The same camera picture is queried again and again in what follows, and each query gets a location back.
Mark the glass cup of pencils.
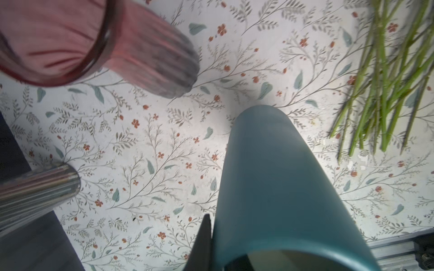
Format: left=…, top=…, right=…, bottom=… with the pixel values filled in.
left=1, top=164, right=81, bottom=237

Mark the teal ceramic vase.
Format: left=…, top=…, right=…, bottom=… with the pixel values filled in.
left=212, top=105, right=379, bottom=271

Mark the pink ribbed glass vase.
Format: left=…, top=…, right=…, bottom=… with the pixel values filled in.
left=1, top=1, right=200, bottom=98

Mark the pink peony flower bunch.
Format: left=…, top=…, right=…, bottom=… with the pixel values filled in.
left=330, top=1, right=434, bottom=158

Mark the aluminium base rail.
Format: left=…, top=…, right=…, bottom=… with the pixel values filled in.
left=368, top=228, right=434, bottom=271

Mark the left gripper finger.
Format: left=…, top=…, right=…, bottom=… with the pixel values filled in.
left=183, top=214, right=212, bottom=271

